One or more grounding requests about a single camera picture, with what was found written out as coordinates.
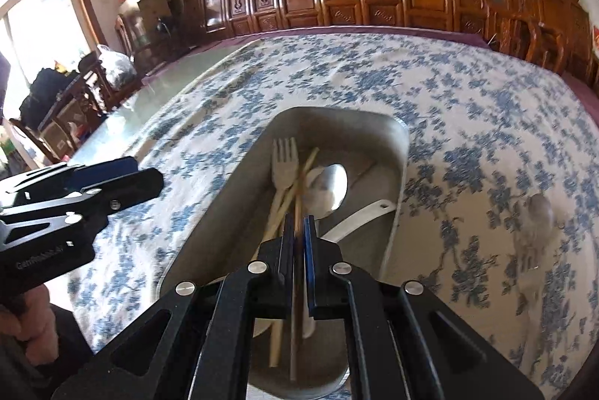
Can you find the purple seat cushion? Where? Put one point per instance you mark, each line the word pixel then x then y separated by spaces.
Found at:
pixel 582 89

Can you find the person's left hand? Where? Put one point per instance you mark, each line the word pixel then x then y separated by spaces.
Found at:
pixel 32 330

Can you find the small white spoon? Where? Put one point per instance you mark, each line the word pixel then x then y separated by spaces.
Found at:
pixel 316 194

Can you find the wooden framed window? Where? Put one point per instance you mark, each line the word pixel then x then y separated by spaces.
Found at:
pixel 42 21

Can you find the blue floral tablecloth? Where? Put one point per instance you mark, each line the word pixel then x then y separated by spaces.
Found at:
pixel 421 77

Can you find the clear plastic bag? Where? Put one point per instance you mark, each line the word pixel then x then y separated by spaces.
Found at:
pixel 117 65

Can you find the white plastic fork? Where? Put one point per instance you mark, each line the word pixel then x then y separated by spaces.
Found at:
pixel 283 180

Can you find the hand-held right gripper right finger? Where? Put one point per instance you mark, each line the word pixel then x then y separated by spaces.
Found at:
pixel 310 259

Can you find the metal spoon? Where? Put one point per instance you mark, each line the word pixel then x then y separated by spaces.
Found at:
pixel 337 187

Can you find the dark wooden dining chair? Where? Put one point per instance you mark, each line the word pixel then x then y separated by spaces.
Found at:
pixel 70 119

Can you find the dark brown chopstick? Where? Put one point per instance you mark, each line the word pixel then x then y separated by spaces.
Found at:
pixel 295 348

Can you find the carved wooden armchair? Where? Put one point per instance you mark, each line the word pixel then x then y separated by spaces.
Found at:
pixel 547 7

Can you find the black bag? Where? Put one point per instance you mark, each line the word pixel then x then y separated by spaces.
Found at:
pixel 49 93

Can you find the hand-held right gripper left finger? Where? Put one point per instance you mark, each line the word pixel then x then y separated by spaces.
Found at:
pixel 286 273

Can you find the large white plastic spoon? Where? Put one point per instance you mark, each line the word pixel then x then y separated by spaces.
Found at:
pixel 365 215

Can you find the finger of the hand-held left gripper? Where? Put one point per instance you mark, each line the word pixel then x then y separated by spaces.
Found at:
pixel 114 170
pixel 135 189

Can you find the silver metal tray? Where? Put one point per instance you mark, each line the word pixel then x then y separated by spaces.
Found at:
pixel 374 157

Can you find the light wooden chopstick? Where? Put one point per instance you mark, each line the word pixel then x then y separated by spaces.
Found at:
pixel 295 189
pixel 312 157

